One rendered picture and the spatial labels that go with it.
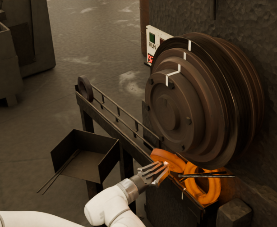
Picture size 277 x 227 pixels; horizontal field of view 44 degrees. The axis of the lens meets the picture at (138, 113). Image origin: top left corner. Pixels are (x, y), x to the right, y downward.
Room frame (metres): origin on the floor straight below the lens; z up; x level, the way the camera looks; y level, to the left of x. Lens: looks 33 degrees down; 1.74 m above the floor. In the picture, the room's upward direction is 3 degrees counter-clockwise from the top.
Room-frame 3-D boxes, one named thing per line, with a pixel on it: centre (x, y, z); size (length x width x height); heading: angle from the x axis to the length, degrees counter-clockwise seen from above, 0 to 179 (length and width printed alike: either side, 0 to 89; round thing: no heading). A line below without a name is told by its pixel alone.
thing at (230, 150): (1.02, -0.20, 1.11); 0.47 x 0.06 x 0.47; 29
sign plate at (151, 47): (1.36, -0.12, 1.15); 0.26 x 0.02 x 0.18; 29
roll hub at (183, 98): (0.97, -0.11, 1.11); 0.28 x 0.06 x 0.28; 29
